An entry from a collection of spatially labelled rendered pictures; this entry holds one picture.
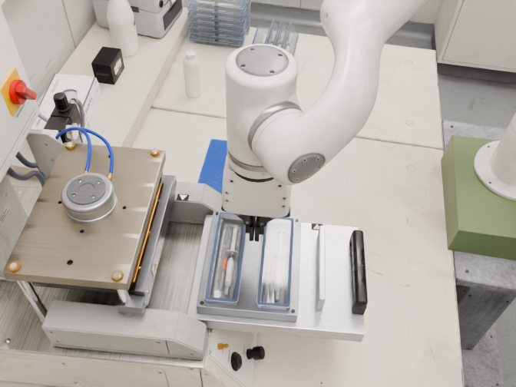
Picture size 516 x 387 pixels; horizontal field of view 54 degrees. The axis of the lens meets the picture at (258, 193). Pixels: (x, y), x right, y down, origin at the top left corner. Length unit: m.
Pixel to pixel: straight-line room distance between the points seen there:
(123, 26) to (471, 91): 2.07
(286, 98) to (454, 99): 2.47
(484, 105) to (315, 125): 2.54
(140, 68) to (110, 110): 0.21
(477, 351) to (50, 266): 1.61
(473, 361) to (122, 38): 1.61
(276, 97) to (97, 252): 0.37
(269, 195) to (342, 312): 0.27
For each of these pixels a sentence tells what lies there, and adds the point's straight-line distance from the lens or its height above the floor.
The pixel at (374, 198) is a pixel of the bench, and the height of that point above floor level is 0.75.
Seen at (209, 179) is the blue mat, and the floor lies 0.75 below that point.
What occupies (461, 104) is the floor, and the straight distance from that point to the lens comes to 3.01.
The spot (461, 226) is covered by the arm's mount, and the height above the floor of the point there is 0.83.
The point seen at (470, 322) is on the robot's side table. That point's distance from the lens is 1.87.
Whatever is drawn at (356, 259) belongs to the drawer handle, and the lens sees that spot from 0.90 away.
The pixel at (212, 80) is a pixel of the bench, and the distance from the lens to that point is 1.66.
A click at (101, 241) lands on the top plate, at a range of 0.80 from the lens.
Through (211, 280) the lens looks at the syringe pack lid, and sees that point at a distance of 0.86.
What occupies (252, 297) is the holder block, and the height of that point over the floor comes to 1.00.
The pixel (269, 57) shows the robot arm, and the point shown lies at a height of 1.40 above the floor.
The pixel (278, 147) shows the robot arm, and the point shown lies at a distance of 0.56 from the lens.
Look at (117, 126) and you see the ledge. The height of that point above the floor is 0.79.
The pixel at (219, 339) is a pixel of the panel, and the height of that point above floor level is 0.90.
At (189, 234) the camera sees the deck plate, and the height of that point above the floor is 0.93.
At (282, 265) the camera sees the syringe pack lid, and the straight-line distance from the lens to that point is 0.88.
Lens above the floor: 1.74
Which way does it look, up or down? 49 degrees down
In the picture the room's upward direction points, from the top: 3 degrees clockwise
